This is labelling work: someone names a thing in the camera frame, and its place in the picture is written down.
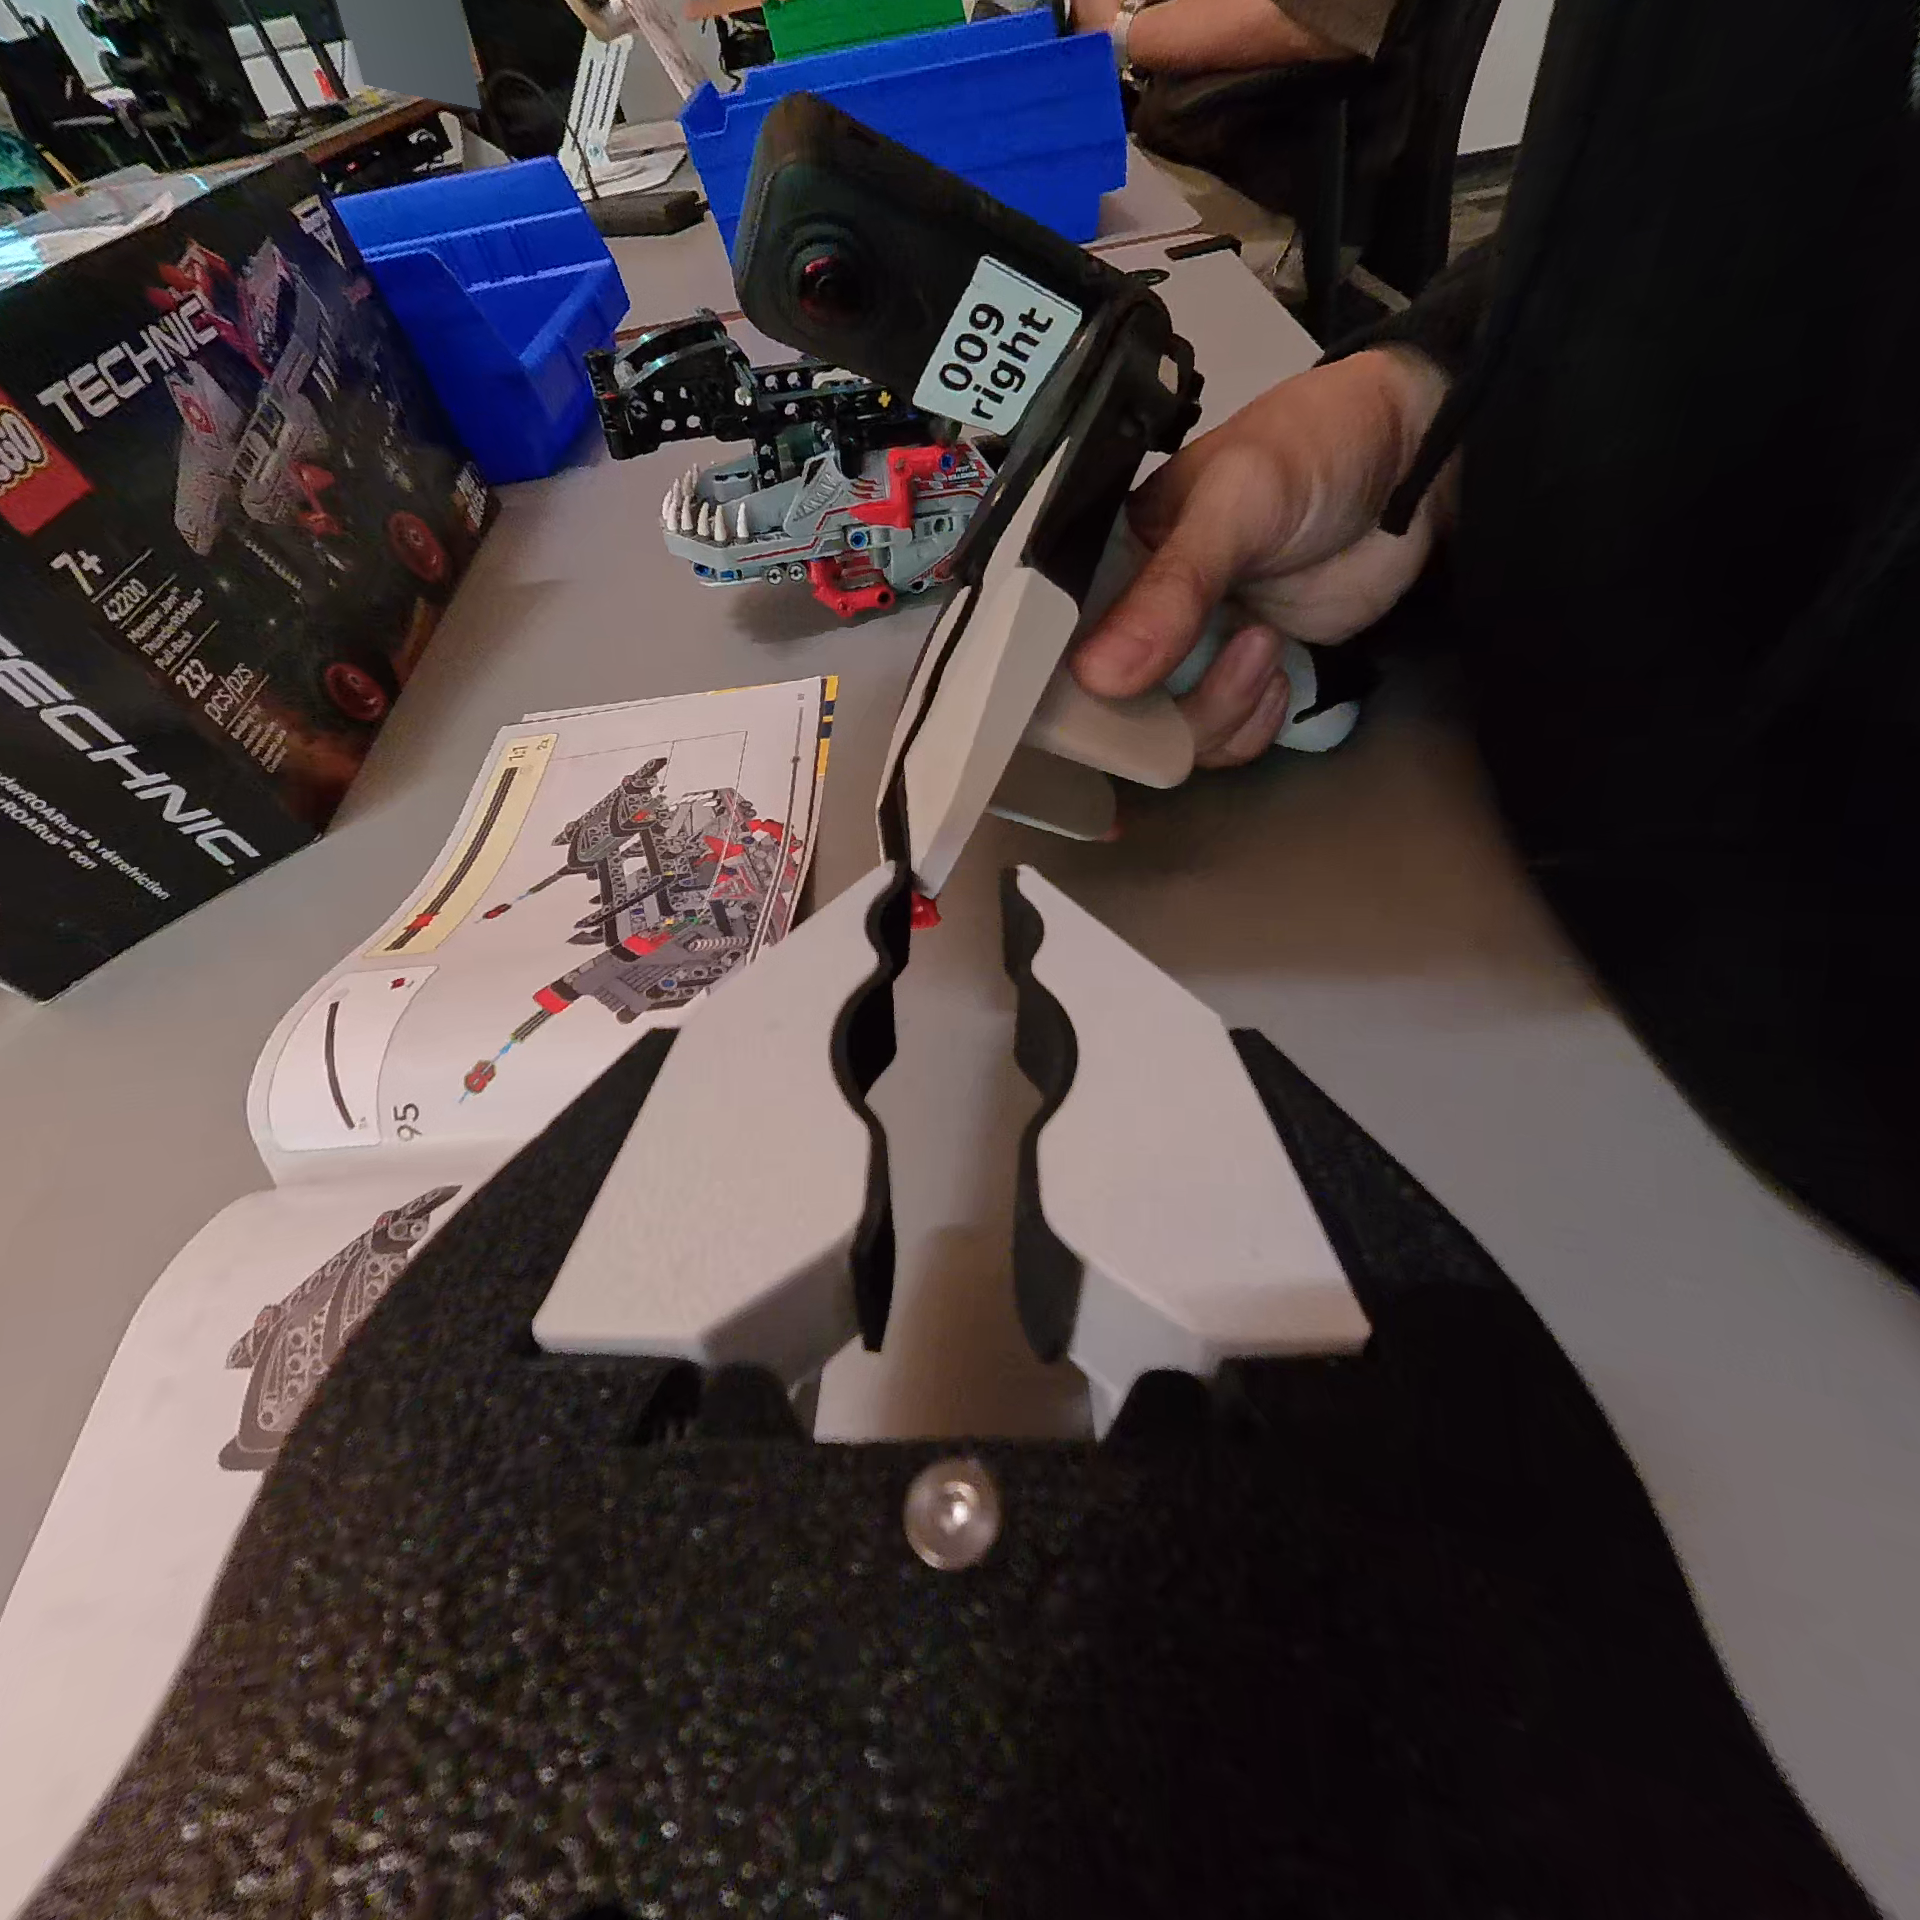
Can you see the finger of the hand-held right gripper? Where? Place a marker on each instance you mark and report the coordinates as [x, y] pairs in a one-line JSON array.
[[992, 706], [930, 669]]

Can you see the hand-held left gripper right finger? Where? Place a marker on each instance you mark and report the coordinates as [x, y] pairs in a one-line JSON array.
[[1184, 1155]]

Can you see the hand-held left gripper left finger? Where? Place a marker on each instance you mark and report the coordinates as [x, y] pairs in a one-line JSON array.
[[721, 1155]]

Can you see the toy brick vehicle model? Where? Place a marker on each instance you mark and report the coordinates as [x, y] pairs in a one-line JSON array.
[[811, 509]]

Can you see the person's right forearm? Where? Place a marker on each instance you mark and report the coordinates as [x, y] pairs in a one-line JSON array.
[[1650, 677]]

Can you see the grey desk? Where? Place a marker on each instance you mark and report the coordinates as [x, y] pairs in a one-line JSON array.
[[1351, 976]]

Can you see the person's right hand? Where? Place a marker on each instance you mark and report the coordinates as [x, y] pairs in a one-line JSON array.
[[1319, 494]]

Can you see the green storage bin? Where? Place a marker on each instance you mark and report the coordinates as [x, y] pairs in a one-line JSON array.
[[857, 24]]

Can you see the black pouch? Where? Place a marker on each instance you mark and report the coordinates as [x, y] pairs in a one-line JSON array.
[[645, 214]]

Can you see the white metal stand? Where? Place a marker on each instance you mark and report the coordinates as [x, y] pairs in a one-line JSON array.
[[600, 107]]

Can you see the open building instruction booklet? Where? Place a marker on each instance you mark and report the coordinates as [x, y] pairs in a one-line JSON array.
[[600, 840]]

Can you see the blue storage bin with tag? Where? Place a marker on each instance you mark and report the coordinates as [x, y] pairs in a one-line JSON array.
[[495, 315]]

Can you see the black toy set box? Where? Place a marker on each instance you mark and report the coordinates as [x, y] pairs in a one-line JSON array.
[[197, 525]]

